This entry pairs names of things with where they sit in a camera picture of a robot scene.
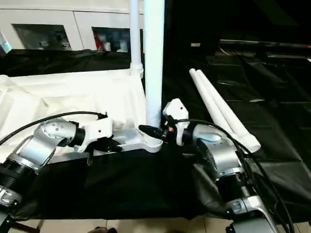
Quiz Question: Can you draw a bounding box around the white plastic table top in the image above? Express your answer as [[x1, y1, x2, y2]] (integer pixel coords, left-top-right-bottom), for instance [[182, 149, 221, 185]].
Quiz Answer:
[[0, 68, 164, 164]]

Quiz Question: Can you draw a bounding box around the white plastic table leg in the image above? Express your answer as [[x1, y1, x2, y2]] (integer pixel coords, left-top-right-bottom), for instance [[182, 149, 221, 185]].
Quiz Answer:
[[188, 68, 243, 145], [194, 69, 262, 154], [128, 0, 145, 79], [143, 0, 166, 132]]

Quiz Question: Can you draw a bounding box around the black table mat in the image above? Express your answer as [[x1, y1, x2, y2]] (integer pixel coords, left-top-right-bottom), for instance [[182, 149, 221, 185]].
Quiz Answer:
[[0, 48, 311, 221]]

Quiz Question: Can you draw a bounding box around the black left robot foot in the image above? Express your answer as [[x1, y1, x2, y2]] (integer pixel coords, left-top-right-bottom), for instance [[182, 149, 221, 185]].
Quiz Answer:
[[94, 226, 118, 233]]

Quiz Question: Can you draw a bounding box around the white glass door cabinet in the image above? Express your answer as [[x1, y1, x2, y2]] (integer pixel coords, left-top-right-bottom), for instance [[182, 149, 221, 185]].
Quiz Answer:
[[0, 0, 146, 53]]

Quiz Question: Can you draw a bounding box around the light blue background object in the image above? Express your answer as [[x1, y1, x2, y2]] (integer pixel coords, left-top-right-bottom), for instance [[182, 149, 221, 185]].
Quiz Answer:
[[0, 32, 14, 55]]

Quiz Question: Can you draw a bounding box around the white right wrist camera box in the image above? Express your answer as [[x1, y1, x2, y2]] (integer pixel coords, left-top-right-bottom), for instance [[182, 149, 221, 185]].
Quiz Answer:
[[162, 98, 190, 147]]

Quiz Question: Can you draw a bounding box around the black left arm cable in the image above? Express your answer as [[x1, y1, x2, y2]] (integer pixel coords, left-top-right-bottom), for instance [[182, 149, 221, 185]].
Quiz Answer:
[[0, 111, 109, 147]]

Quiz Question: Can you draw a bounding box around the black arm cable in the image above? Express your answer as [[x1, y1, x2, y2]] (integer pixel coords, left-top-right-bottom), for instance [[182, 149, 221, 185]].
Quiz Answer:
[[0, 111, 109, 147], [175, 118, 294, 233]]

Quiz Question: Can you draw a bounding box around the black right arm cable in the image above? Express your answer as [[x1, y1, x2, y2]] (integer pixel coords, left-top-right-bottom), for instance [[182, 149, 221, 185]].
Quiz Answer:
[[175, 118, 294, 233]]

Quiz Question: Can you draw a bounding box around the black metal table frame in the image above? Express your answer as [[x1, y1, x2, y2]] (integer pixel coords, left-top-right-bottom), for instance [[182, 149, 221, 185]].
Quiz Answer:
[[0, 214, 40, 233]]

